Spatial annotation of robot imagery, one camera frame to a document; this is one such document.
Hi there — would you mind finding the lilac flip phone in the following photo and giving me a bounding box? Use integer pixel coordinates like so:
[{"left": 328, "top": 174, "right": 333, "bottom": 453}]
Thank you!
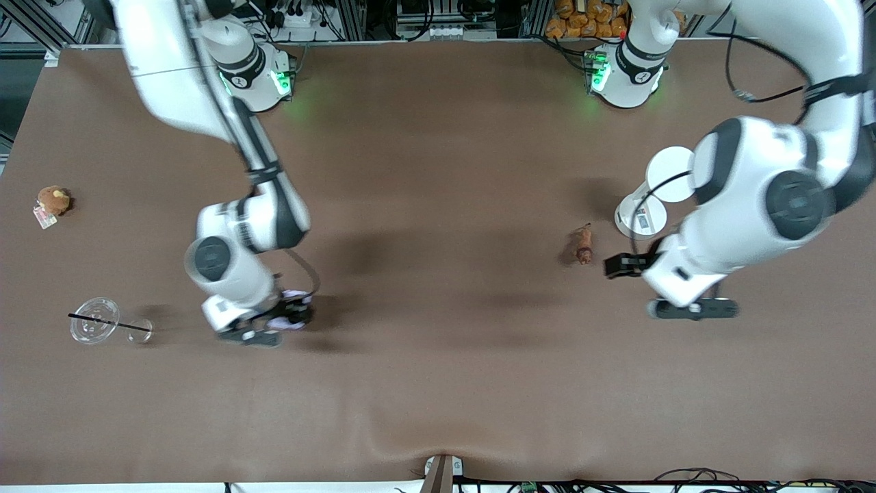
[{"left": 276, "top": 290, "right": 313, "bottom": 331}]

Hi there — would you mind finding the brown lion statue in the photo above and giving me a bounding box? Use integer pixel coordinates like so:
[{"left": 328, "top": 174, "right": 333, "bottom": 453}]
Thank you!
[{"left": 574, "top": 223, "right": 595, "bottom": 266}]

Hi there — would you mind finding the white round desk lamp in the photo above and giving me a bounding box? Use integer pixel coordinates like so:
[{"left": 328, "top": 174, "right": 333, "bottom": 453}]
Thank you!
[{"left": 614, "top": 146, "right": 700, "bottom": 240}]

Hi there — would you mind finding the black straw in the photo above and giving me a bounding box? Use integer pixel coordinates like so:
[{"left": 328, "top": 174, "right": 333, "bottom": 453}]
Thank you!
[{"left": 68, "top": 313, "right": 152, "bottom": 333}]

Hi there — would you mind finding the clear plastic cup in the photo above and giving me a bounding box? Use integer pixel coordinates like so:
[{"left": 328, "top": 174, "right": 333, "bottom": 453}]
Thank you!
[{"left": 70, "top": 296, "right": 153, "bottom": 345}]

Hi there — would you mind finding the bag of orange snacks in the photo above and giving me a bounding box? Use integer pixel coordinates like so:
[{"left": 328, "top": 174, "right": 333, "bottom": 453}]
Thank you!
[{"left": 545, "top": 0, "right": 634, "bottom": 40}]

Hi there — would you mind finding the brown plush toy with tag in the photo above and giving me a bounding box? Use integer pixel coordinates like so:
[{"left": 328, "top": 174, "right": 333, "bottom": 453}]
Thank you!
[{"left": 33, "top": 186, "right": 72, "bottom": 230}]

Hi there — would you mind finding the white power strip with plugs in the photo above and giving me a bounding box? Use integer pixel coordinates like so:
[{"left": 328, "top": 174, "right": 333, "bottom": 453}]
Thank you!
[{"left": 257, "top": 0, "right": 337, "bottom": 43}]

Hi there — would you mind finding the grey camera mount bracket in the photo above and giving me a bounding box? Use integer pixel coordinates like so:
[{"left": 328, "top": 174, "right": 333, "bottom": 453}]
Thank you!
[{"left": 420, "top": 454, "right": 464, "bottom": 493}]

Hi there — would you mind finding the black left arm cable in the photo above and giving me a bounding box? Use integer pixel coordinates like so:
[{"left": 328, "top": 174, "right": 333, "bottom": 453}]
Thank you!
[{"left": 630, "top": 0, "right": 876, "bottom": 258}]

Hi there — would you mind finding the aluminium frame post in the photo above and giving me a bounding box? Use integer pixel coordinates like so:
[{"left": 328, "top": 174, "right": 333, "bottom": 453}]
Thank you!
[{"left": 0, "top": 0, "right": 100, "bottom": 54}]

